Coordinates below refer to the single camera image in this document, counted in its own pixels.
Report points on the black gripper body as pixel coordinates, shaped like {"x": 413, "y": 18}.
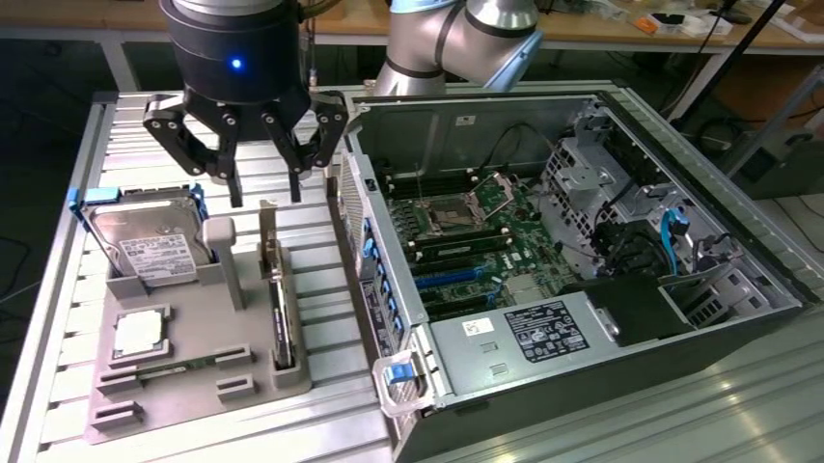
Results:
{"x": 232, "y": 34}

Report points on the Nvidia graphics card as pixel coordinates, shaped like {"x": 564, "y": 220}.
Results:
{"x": 278, "y": 328}

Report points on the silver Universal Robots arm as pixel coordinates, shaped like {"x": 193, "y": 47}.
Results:
{"x": 476, "y": 19}

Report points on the thin metal locking lever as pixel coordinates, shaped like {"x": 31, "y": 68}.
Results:
{"x": 420, "y": 188}

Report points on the wooden desk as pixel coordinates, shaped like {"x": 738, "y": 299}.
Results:
{"x": 65, "y": 19}

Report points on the CPU socket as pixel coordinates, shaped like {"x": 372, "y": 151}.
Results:
{"x": 448, "y": 209}

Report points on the grey printed parts rack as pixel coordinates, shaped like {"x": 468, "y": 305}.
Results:
{"x": 193, "y": 308}

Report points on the black installed RAM stick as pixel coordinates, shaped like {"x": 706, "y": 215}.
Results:
{"x": 460, "y": 246}

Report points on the metal socket cover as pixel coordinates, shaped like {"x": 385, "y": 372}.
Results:
{"x": 496, "y": 190}

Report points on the blue expansion slot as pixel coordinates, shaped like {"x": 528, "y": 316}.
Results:
{"x": 451, "y": 278}

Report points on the green Dell motherboard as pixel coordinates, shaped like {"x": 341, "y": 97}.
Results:
{"x": 515, "y": 231}

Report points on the silver CPU chip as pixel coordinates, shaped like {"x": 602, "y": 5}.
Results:
{"x": 138, "y": 333}

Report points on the green RAM stick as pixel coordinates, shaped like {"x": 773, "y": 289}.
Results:
{"x": 174, "y": 367}

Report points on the perforated metal disk bay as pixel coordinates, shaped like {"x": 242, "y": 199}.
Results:
{"x": 580, "y": 173}

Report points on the silver chipset heatsink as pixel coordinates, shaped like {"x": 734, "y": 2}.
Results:
{"x": 526, "y": 289}

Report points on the grey power supply unit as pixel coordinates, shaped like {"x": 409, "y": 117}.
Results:
{"x": 483, "y": 357}

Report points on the black plastic shroud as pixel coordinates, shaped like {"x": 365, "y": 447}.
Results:
{"x": 631, "y": 308}

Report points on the white box with black insert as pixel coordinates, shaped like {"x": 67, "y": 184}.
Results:
{"x": 670, "y": 24}

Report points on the black open PC case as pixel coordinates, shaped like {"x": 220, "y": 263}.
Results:
{"x": 580, "y": 400}

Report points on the black stand pole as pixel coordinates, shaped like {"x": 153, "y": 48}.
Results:
{"x": 739, "y": 47}

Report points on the slotted metal disk bay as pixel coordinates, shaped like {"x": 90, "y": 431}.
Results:
{"x": 727, "y": 289}

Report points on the dark grey equipment box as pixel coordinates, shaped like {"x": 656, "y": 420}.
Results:
{"x": 786, "y": 164}

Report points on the hard disk with blue bracket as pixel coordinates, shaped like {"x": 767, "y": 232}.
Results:
{"x": 154, "y": 241}

